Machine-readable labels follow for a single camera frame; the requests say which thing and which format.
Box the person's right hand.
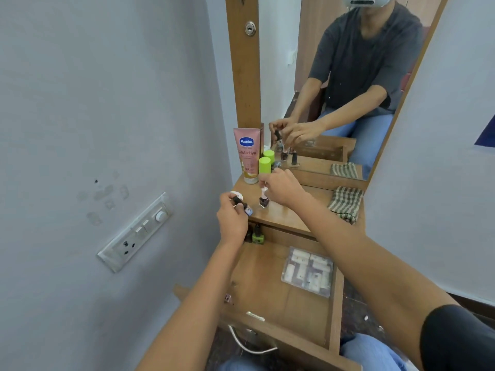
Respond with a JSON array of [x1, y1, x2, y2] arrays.
[[258, 168, 306, 208]]

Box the person's left hand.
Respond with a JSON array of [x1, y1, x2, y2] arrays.
[[217, 192, 249, 248]]

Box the small dark-capped bottle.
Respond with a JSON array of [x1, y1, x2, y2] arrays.
[[232, 196, 254, 217]]

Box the person's right forearm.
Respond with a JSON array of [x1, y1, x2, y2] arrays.
[[290, 195, 459, 369]]

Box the person's left forearm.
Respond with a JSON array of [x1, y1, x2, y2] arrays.
[[135, 240, 248, 371]]

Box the wooden dressing table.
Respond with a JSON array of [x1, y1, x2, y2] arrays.
[[231, 174, 366, 244]]

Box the pink lotion tube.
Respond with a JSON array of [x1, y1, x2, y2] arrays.
[[233, 128, 262, 185]]

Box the checked green cloth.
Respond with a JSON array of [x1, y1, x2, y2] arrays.
[[327, 185, 365, 225]]

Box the wooden drawer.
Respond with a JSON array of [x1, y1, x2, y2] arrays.
[[174, 224, 362, 371]]

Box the clear plastic compartment box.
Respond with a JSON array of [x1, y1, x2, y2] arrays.
[[281, 246, 334, 298]]

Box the person's blue jeans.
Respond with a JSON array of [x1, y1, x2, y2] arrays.
[[218, 333, 408, 371]]

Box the dark blue sheet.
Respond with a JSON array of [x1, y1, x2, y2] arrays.
[[474, 114, 495, 148]]

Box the person's black sleeve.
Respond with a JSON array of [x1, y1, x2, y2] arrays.
[[419, 304, 495, 371]]

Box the white wall switchboard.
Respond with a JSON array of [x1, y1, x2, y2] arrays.
[[97, 192, 173, 273]]

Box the wall mirror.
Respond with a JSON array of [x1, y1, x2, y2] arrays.
[[258, 0, 451, 183]]

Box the metal drawer handle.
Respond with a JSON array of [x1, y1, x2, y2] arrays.
[[228, 325, 278, 355]]

